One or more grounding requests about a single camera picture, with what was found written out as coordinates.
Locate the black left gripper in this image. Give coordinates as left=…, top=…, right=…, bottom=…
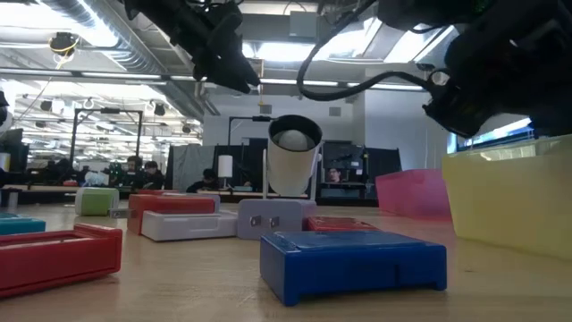
left=191, top=2, right=262, bottom=95

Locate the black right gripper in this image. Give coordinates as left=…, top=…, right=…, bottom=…
left=422, top=8, right=572, bottom=139

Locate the red cube charger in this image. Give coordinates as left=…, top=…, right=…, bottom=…
left=109, top=193, right=217, bottom=236

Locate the white case with screen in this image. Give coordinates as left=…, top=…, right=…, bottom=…
left=140, top=209, right=239, bottom=243

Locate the red plastic case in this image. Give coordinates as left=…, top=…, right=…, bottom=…
left=303, top=216, right=382, bottom=233

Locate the green white charger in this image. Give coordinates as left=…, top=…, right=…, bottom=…
left=74, top=186, right=121, bottom=217

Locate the blue plastic case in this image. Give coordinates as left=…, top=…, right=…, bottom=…
left=259, top=230, right=449, bottom=308

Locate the red case with screen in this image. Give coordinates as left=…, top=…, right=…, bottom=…
left=0, top=223, right=124, bottom=300

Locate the teal plastic case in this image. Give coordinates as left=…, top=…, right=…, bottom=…
left=0, top=213, right=47, bottom=237

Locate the grey ceiling unit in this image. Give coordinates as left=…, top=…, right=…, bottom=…
left=289, top=11, right=319, bottom=39

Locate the small white shade lamp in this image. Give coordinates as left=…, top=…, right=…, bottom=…
left=217, top=155, right=234, bottom=191

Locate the grey cloth partition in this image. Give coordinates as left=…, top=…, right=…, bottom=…
left=171, top=143, right=216, bottom=191

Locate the long ceiling light bar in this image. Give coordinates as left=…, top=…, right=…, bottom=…
left=0, top=66, right=425, bottom=93

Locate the yellow translucent plastic bin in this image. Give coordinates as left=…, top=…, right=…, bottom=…
left=441, top=133, right=572, bottom=261

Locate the red translucent plastic bin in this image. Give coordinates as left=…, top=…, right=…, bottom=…
left=374, top=168, right=452, bottom=222

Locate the black partition panel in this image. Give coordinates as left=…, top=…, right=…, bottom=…
left=364, top=147, right=403, bottom=198

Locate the white crumpled bag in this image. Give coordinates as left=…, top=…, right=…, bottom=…
left=84, top=171, right=111, bottom=187

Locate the black metal gantry frame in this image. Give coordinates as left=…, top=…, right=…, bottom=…
left=227, top=114, right=276, bottom=147
left=69, top=106, right=144, bottom=157

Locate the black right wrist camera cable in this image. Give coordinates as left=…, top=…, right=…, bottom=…
left=296, top=0, right=433, bottom=103

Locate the black aluminium table frame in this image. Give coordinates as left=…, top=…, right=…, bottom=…
left=0, top=190, right=381, bottom=208

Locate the yellow black cable reel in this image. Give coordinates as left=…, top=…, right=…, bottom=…
left=47, top=30, right=81, bottom=57

